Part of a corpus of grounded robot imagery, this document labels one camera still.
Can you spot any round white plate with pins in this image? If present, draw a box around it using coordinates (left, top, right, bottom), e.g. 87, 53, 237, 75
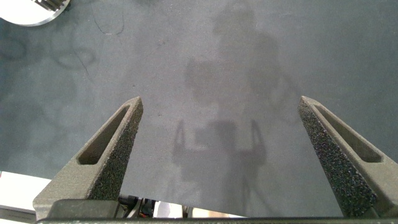
0, 0, 72, 27

